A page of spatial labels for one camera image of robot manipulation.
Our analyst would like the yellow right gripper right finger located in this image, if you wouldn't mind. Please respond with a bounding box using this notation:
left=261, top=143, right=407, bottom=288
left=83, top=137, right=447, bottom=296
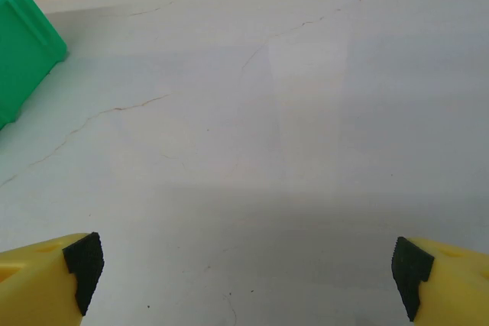
left=390, top=236, right=489, bottom=326

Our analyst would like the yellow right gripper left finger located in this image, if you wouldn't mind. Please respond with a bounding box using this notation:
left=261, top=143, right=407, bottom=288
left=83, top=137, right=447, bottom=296
left=0, top=231, right=105, bottom=326

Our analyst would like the green plastic bin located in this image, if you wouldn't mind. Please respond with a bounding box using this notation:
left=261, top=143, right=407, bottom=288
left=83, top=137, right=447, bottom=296
left=0, top=0, right=69, bottom=131

